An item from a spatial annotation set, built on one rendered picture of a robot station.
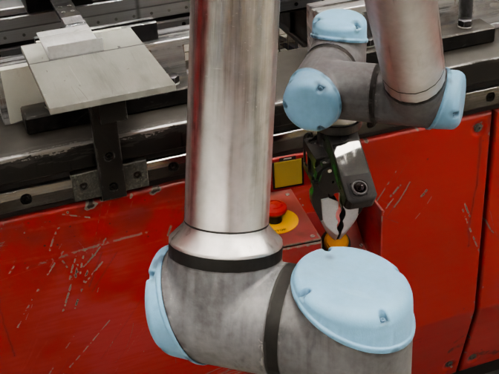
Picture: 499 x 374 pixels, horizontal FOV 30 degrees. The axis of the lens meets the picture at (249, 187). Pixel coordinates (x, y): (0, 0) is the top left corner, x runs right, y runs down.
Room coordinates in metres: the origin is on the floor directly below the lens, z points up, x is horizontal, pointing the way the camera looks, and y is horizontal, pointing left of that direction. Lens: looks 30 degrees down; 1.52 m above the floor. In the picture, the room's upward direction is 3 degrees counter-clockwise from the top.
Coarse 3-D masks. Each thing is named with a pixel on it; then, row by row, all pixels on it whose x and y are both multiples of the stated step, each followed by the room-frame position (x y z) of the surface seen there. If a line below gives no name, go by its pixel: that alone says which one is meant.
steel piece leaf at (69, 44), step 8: (72, 32) 1.45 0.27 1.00; (80, 32) 1.45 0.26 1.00; (88, 32) 1.45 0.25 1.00; (40, 40) 1.42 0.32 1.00; (48, 40) 1.42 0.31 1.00; (56, 40) 1.42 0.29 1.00; (64, 40) 1.42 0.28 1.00; (72, 40) 1.42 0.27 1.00; (80, 40) 1.41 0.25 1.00; (88, 40) 1.36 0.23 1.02; (96, 40) 1.36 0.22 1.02; (48, 48) 1.34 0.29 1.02; (56, 48) 1.34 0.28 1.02; (64, 48) 1.35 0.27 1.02; (72, 48) 1.35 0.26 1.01; (80, 48) 1.35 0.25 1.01; (88, 48) 1.36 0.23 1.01; (96, 48) 1.36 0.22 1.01; (48, 56) 1.35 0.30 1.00; (56, 56) 1.34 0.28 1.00; (64, 56) 1.35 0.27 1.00
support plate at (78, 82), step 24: (24, 48) 1.40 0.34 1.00; (120, 48) 1.37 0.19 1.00; (144, 48) 1.37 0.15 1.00; (48, 72) 1.29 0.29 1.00; (72, 72) 1.29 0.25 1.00; (96, 72) 1.28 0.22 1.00; (120, 72) 1.28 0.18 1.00; (144, 72) 1.27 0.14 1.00; (48, 96) 1.20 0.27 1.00; (72, 96) 1.20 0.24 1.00; (96, 96) 1.19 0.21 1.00; (120, 96) 1.19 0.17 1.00
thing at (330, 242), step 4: (328, 236) 1.21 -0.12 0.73; (344, 236) 1.22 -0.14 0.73; (324, 240) 1.21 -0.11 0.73; (328, 240) 1.21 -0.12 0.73; (332, 240) 1.21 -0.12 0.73; (336, 240) 1.21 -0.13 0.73; (340, 240) 1.21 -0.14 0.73; (344, 240) 1.21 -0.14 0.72; (348, 240) 1.21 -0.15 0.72; (324, 244) 1.21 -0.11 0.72; (328, 244) 1.20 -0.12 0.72; (332, 244) 1.20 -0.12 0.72; (336, 244) 1.20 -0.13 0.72; (340, 244) 1.20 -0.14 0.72; (344, 244) 1.20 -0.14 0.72; (328, 248) 1.20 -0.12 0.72
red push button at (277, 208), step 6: (270, 204) 1.19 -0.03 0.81; (276, 204) 1.19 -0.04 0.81; (282, 204) 1.19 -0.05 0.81; (270, 210) 1.18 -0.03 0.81; (276, 210) 1.18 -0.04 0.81; (282, 210) 1.18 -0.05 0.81; (270, 216) 1.17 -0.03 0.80; (276, 216) 1.17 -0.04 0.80; (270, 222) 1.18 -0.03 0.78; (276, 222) 1.18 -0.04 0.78
